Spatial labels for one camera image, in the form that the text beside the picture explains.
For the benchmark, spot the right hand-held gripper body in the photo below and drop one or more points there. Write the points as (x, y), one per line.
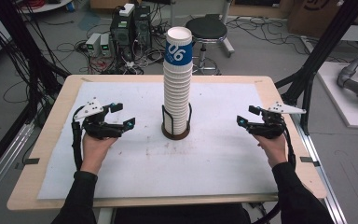
(270, 129)

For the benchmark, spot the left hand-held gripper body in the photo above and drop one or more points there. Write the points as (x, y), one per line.
(99, 129)

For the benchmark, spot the stack of white ribbed cups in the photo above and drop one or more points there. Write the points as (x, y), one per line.
(177, 93)

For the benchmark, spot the blue banded paper cup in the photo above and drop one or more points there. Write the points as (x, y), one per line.
(178, 46)

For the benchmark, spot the person's right hand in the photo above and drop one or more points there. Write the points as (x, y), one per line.
(276, 151)

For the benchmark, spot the person's left hand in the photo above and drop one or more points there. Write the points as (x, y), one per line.
(93, 152)

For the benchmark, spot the black tape strip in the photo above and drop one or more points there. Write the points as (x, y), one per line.
(31, 161)
(309, 160)

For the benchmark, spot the white table mat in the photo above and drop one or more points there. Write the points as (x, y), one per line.
(199, 168)

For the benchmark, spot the grey power supply unit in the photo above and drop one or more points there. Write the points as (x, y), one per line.
(105, 43)
(92, 43)

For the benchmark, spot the white floor board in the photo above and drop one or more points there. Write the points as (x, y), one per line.
(335, 102)

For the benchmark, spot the black computer tower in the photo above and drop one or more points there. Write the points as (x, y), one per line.
(142, 25)
(122, 34)

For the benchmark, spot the black round stool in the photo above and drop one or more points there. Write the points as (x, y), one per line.
(206, 28)

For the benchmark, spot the white box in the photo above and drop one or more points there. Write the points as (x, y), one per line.
(126, 10)

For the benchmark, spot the person's black clothing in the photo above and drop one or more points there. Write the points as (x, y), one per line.
(180, 214)

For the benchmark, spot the cardboard box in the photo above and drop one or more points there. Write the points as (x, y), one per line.
(313, 15)

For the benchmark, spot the white round table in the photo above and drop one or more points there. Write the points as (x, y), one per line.
(43, 6)

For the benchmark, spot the aluminium rail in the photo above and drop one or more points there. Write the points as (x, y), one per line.
(323, 180)
(3, 161)

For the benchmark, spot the black metal frame post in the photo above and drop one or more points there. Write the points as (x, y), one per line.
(326, 43)

